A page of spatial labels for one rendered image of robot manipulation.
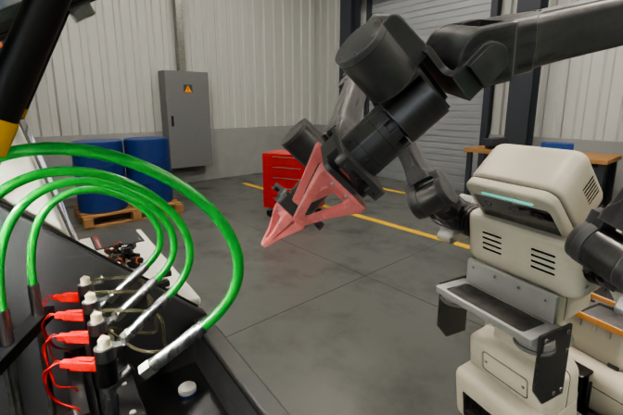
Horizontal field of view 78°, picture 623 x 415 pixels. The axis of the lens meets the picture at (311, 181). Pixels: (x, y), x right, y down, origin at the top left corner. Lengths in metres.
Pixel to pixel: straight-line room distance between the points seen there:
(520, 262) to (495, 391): 0.33
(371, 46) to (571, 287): 0.70
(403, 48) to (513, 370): 0.86
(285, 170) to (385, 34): 4.52
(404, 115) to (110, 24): 7.05
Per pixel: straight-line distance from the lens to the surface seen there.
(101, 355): 0.66
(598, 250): 0.77
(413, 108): 0.41
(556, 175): 0.87
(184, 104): 7.28
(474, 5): 7.20
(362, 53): 0.37
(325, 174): 0.39
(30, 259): 0.85
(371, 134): 0.41
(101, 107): 7.18
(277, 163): 4.90
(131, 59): 7.35
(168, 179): 0.47
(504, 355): 1.11
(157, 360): 0.57
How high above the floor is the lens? 1.48
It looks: 11 degrees down
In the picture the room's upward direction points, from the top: straight up
